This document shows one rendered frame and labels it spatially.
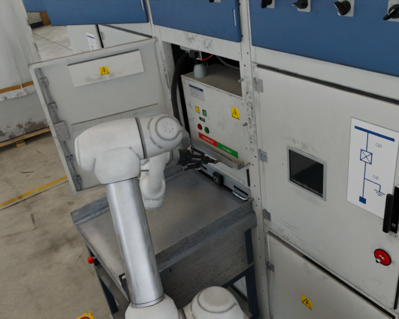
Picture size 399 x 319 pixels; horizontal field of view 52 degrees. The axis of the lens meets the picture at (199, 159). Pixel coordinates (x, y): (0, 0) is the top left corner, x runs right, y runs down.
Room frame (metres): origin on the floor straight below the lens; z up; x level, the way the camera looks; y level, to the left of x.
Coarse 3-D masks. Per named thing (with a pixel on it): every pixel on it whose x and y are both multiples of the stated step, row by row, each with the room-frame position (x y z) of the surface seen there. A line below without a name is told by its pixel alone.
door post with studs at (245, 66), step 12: (240, 0) 1.49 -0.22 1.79; (240, 12) 1.49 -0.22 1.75; (240, 24) 1.50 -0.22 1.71; (240, 72) 1.53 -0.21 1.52; (252, 96) 1.47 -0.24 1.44; (252, 108) 1.47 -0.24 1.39; (252, 120) 1.48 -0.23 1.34; (252, 132) 1.48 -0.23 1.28; (252, 144) 1.49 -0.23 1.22; (252, 156) 1.49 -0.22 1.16; (252, 168) 1.50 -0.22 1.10; (252, 180) 1.51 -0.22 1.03; (252, 192) 1.52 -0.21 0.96; (252, 204) 1.52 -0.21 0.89; (264, 252) 1.47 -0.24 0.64; (264, 264) 1.47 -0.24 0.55; (264, 276) 1.48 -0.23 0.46; (264, 288) 1.49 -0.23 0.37; (264, 300) 1.49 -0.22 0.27
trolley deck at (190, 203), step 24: (168, 192) 1.79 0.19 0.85; (192, 192) 1.75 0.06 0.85; (216, 192) 1.72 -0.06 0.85; (96, 216) 1.68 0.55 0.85; (168, 216) 1.58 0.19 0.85; (192, 216) 1.56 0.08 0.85; (216, 216) 1.53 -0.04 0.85; (96, 240) 1.50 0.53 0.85; (168, 240) 1.42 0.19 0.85; (216, 240) 1.38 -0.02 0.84; (120, 264) 1.31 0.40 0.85; (168, 264) 1.27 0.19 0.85; (120, 288) 1.20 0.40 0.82
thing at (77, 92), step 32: (32, 64) 1.92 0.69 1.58; (64, 64) 1.97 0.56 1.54; (96, 64) 1.98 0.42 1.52; (128, 64) 2.01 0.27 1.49; (160, 64) 2.04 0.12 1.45; (64, 96) 1.96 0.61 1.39; (96, 96) 1.99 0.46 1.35; (128, 96) 2.03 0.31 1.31; (160, 96) 2.07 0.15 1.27; (64, 128) 1.93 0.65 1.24; (64, 160) 1.91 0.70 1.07
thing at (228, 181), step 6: (204, 168) 1.90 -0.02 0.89; (210, 168) 1.84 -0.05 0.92; (210, 174) 1.85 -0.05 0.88; (222, 174) 1.76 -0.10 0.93; (228, 180) 1.72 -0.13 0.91; (234, 180) 1.69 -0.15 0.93; (228, 186) 1.72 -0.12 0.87; (234, 186) 1.68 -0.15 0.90; (240, 186) 1.64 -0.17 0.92; (240, 192) 1.64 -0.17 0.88; (246, 192) 1.60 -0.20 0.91
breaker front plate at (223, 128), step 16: (192, 80) 1.91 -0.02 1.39; (192, 96) 1.93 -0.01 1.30; (208, 96) 1.80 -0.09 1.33; (224, 96) 1.70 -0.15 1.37; (192, 112) 1.95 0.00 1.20; (208, 112) 1.82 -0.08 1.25; (224, 112) 1.71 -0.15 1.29; (240, 112) 1.61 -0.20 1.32; (192, 128) 1.97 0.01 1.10; (208, 128) 1.84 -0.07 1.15; (224, 128) 1.72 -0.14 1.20; (240, 128) 1.62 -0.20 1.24; (208, 144) 1.85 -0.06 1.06; (224, 144) 1.73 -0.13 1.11; (240, 144) 1.63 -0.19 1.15; (240, 160) 1.64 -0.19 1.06; (240, 176) 1.65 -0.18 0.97
